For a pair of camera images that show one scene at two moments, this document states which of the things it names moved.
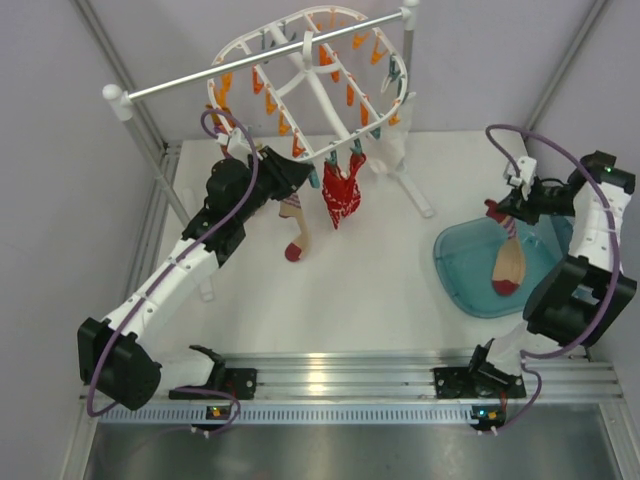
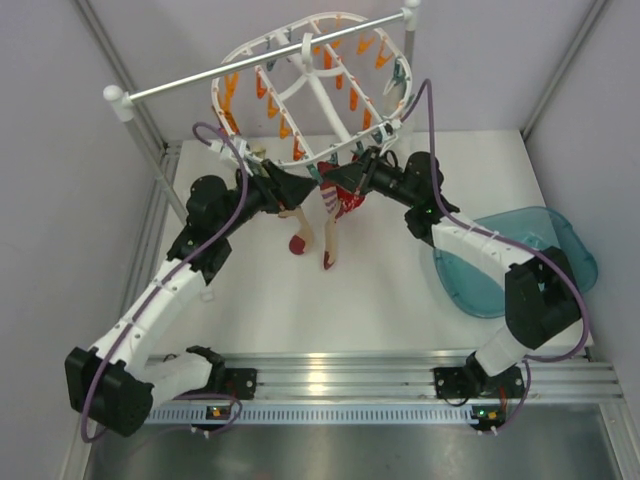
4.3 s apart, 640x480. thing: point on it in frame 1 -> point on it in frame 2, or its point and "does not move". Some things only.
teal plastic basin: x=463 y=254 does not move
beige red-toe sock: x=510 y=266 -> x=330 y=203
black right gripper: x=515 y=206 -> x=359 y=176
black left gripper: x=287 y=174 -> x=281 y=190
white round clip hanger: x=319 y=85 does not move
